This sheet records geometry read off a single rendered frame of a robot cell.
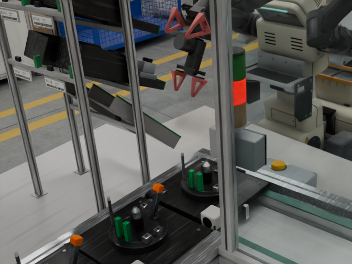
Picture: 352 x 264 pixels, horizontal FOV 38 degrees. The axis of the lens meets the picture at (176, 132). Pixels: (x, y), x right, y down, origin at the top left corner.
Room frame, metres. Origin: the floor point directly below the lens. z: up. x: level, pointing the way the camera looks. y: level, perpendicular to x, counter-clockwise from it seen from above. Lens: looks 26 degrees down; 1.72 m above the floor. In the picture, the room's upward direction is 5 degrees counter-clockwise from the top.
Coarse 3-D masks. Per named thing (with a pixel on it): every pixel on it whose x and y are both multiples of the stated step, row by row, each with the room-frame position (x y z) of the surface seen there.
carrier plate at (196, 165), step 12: (192, 168) 1.27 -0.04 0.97; (168, 180) 1.22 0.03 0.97; (180, 180) 1.21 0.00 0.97; (168, 192) 1.16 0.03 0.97; (180, 192) 1.15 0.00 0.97; (168, 204) 1.10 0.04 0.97; (180, 204) 1.10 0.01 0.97; (192, 204) 1.09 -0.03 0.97; (204, 204) 1.09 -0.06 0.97; (216, 204) 1.08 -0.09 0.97; (192, 216) 1.04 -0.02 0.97
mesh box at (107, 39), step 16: (144, 0) 5.79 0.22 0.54; (160, 0) 5.94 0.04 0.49; (176, 0) 6.09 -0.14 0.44; (144, 16) 5.77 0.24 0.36; (160, 16) 5.92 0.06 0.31; (64, 32) 5.85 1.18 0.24; (80, 32) 5.57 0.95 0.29; (96, 32) 5.34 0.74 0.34; (112, 32) 5.48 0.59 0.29; (144, 32) 5.76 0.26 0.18; (160, 32) 5.89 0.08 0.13; (112, 48) 5.45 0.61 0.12
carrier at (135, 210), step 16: (128, 208) 1.10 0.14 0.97; (160, 208) 1.09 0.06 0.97; (96, 224) 1.04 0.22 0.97; (112, 224) 1.00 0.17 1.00; (128, 224) 0.94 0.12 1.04; (144, 224) 1.00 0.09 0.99; (160, 224) 0.99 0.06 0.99; (176, 224) 1.01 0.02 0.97; (192, 224) 1.01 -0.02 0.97; (96, 240) 0.98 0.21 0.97; (112, 240) 0.95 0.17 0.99; (128, 240) 0.94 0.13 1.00; (144, 240) 0.93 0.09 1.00; (160, 240) 0.94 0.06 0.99; (176, 240) 0.95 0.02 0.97; (192, 240) 0.95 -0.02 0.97; (96, 256) 0.92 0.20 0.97; (112, 256) 0.92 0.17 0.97; (128, 256) 0.91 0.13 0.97; (144, 256) 0.91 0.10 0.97; (160, 256) 0.90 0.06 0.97; (176, 256) 0.90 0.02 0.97
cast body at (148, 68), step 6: (138, 60) 1.39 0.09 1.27; (144, 60) 1.39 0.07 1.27; (150, 60) 1.39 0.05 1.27; (138, 66) 1.38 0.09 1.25; (144, 66) 1.37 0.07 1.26; (150, 66) 1.38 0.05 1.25; (138, 72) 1.36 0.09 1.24; (144, 72) 1.37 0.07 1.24; (150, 72) 1.38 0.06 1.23; (150, 78) 1.38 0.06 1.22; (156, 78) 1.39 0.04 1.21
